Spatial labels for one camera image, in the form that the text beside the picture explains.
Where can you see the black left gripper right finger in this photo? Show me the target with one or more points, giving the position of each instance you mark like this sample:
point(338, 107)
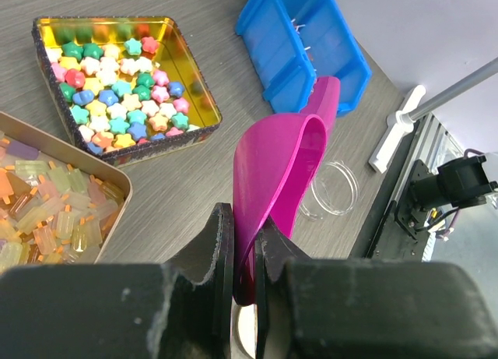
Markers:
point(273, 250)

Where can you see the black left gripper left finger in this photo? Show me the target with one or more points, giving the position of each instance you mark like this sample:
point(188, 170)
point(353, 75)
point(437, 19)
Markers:
point(199, 316)

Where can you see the clear glass jar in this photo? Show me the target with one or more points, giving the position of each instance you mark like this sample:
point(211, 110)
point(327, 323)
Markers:
point(333, 192)

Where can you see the magenta plastic scoop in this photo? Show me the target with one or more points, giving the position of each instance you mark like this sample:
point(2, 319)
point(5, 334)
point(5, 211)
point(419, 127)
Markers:
point(274, 163)

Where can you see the gold tin of popsicle candies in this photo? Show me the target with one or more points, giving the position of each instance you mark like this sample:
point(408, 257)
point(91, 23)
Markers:
point(59, 205)

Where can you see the dark tin of star candies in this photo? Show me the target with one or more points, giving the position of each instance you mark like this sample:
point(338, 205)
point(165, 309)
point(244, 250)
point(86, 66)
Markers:
point(127, 89)

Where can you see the round gold jar lid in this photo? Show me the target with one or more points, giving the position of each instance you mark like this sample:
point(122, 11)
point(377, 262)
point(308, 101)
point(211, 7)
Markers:
point(244, 327)

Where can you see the blue bin of lollipops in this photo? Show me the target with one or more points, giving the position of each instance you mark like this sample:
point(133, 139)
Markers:
point(294, 43)

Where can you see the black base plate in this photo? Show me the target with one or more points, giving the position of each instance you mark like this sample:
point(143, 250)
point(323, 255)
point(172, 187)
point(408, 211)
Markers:
point(386, 238)

